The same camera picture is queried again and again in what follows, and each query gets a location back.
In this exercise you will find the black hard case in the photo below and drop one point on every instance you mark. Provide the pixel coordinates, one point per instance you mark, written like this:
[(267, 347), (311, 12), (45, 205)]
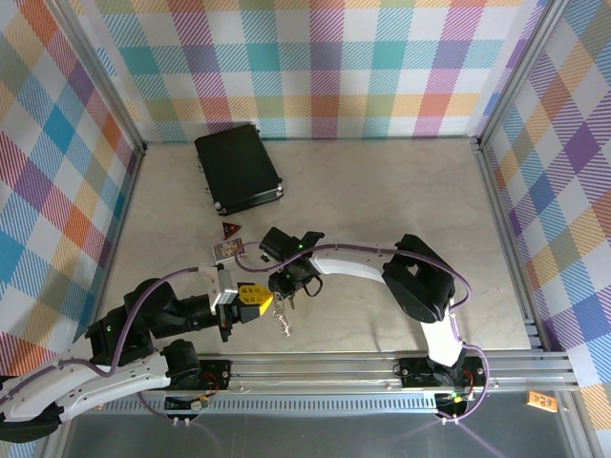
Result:
[(236, 167)]

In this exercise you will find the red black triangle badge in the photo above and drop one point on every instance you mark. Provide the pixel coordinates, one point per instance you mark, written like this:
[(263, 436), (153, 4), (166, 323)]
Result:
[(230, 231)]

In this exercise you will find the small picture card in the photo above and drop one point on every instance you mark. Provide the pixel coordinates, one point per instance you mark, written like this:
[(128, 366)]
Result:
[(226, 250)]

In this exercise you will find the orange paper tag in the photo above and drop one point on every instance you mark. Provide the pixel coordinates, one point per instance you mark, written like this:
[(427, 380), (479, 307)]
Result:
[(541, 400)]

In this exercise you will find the aluminium corner post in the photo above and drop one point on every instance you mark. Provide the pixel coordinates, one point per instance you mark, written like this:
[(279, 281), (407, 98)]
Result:
[(105, 71), (516, 71)]

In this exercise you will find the aluminium side rail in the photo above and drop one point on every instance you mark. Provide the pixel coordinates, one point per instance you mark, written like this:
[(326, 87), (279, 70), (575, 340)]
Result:
[(508, 238), (129, 200)]

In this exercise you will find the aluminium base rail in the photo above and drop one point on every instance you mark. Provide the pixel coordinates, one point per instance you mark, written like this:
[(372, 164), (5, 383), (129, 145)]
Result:
[(324, 372)]

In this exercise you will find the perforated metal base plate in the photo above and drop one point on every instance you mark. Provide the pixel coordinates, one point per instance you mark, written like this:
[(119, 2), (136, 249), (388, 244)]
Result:
[(310, 429)]

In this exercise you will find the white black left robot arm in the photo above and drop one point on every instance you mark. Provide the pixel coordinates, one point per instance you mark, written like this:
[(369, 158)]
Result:
[(119, 378)]

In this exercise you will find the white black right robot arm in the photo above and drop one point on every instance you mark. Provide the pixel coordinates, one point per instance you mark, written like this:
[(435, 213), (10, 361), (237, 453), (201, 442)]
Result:
[(420, 281)]

